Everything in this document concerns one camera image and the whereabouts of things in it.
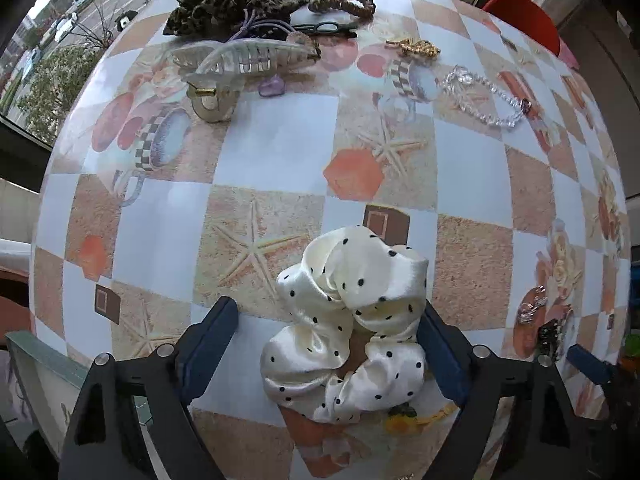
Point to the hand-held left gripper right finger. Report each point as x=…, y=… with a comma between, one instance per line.
x=442, y=360

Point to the orange plastic chair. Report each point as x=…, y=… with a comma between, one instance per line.
x=525, y=20

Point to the silver rhinestone brooch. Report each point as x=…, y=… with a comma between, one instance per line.
x=532, y=306

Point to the dark window frame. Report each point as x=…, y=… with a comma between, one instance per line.
x=25, y=140

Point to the gold hair clip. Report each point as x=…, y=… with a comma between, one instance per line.
x=420, y=49

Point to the brown rounded seat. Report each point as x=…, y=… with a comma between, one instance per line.
x=12, y=305

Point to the yellow flower hair clip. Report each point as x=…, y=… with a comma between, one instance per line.
x=400, y=417

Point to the white polka dot scrunchie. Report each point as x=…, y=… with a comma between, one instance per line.
x=320, y=340

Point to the translucent claw hair clip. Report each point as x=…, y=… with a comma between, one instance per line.
x=250, y=55

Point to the pink plastic seat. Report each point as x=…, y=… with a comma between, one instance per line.
x=569, y=55

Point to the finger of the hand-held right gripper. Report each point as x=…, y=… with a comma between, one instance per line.
x=590, y=362

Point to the small purple bead charm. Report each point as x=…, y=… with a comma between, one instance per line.
x=271, y=86

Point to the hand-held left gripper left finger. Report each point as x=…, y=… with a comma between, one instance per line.
x=210, y=345

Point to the dark flat hair clip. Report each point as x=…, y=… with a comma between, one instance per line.
x=345, y=27

